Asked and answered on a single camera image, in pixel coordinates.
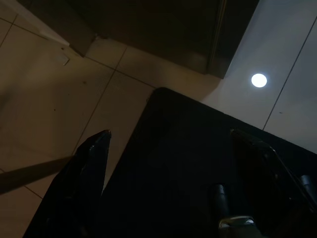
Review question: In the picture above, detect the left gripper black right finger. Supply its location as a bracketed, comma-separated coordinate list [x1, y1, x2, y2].
[229, 128, 317, 238]

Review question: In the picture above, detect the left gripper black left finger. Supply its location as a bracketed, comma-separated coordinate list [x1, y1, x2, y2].
[24, 129, 112, 238]

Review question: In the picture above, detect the silver two-door fridge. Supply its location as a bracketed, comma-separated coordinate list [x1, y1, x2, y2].
[65, 0, 260, 80]

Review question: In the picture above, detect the black rubber floor mat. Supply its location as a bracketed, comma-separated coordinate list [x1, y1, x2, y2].
[100, 86, 317, 238]

